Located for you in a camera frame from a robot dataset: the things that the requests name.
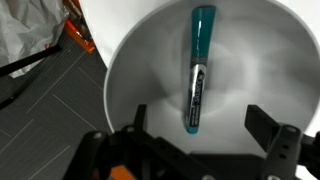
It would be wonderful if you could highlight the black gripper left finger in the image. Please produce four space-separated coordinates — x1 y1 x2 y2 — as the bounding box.
63 104 214 180

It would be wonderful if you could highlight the teal marker pen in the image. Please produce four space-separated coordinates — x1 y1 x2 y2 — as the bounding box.
185 6 216 134

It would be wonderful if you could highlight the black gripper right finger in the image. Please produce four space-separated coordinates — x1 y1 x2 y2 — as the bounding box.
244 105 320 180

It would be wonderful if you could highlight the crumpled white plastic bag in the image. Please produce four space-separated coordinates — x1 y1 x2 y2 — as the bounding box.
0 0 69 78

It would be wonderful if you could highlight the white ceramic bowl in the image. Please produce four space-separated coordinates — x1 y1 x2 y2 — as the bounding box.
104 0 320 155

